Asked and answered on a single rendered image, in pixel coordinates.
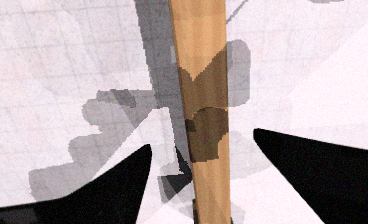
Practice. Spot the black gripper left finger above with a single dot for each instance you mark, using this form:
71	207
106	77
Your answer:
114	197

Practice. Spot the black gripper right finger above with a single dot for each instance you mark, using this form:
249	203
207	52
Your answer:
332	179

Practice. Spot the wooden post with vertical slot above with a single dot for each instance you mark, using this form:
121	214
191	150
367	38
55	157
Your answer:
195	214

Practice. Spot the brown wooden board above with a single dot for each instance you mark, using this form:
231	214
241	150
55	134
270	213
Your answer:
200	42

